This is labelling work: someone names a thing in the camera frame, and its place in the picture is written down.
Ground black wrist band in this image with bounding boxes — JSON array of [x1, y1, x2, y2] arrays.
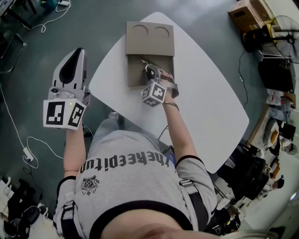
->
[[163, 101, 180, 112]]

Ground black office chair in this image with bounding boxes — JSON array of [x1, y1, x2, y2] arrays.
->
[[218, 143, 270, 202]]

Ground blue waist device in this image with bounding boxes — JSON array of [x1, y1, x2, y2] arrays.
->
[[163, 145, 178, 168]]

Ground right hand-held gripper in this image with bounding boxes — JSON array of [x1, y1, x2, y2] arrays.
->
[[141, 65, 180, 107]]

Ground black harness strap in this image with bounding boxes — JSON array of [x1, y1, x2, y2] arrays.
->
[[60, 200, 77, 239], [179, 179, 209, 232]]

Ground person's left forearm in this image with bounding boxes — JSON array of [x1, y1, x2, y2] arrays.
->
[[62, 127, 85, 178]]

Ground black standing fan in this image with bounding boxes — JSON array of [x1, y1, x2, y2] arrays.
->
[[242, 15, 299, 64]]

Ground white power strip cable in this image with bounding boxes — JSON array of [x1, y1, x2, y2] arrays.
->
[[22, 0, 71, 34]]

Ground large brown cardboard box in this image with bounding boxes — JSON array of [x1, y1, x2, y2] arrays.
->
[[228, 0, 274, 33]]

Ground grey printed t-shirt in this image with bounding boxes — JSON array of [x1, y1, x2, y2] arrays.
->
[[53, 129, 218, 239]]

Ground small desk fan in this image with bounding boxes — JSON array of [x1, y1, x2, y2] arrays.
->
[[281, 142, 299, 156]]

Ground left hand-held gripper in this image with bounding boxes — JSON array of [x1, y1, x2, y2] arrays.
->
[[43, 47, 92, 130]]

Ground person's right hand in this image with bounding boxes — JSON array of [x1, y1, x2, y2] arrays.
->
[[160, 69, 175, 83]]

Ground white cable with adapter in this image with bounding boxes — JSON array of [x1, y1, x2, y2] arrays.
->
[[0, 83, 65, 169]]

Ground long black cable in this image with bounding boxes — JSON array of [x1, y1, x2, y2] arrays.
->
[[238, 49, 249, 111]]

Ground pile of black gear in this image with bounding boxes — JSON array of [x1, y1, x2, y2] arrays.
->
[[3, 178, 49, 238]]

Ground metal frame chair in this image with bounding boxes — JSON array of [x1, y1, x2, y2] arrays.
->
[[0, 33, 27, 73]]

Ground person's right forearm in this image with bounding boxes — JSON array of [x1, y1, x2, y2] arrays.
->
[[162, 100, 199, 164]]

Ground black equipment case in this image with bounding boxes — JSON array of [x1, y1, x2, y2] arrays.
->
[[257, 59, 297, 92]]

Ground brown cardboard container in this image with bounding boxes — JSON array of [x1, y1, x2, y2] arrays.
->
[[125, 21, 176, 88]]

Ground grey trousers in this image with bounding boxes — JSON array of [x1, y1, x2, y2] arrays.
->
[[92, 117, 162, 150]]

